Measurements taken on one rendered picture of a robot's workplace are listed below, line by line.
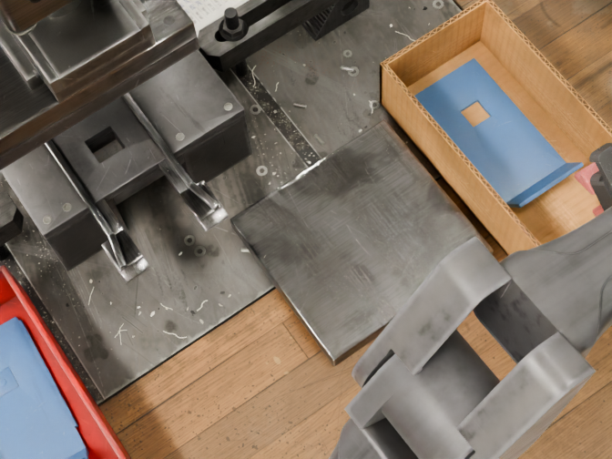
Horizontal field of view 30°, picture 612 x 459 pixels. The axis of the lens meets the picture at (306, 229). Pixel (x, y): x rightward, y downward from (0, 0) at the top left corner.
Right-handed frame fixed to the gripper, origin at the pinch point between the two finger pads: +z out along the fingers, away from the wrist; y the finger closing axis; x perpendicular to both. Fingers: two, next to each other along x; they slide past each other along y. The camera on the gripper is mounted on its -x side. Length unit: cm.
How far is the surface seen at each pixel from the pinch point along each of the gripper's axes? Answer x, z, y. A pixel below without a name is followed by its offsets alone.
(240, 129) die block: 19.3, 16.7, 17.1
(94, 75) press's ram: 30.2, -1.2, 27.2
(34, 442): 48, 15, 4
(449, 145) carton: 6.0, 8.5, 7.7
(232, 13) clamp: 14.7, 17.1, 26.2
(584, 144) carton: -5.7, 9.6, 1.1
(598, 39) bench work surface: -15.0, 15.7, 7.2
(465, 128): 1.4, 15.0, 6.9
